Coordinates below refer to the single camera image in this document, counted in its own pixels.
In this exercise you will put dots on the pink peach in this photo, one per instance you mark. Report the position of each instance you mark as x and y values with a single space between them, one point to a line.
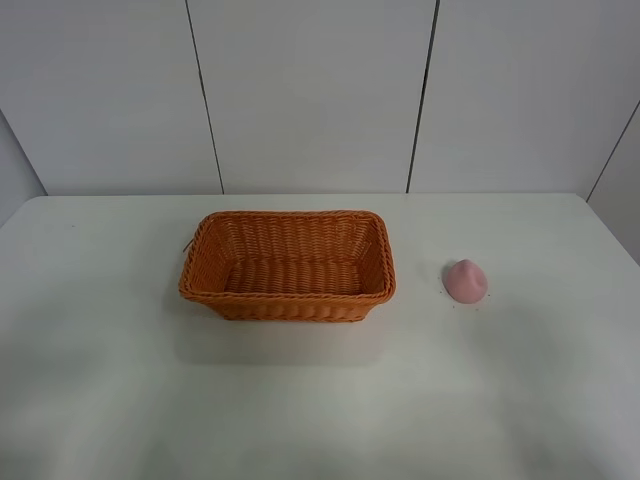
466 282

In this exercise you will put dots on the orange woven wicker basket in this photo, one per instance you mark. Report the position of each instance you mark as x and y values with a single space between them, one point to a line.
324 266

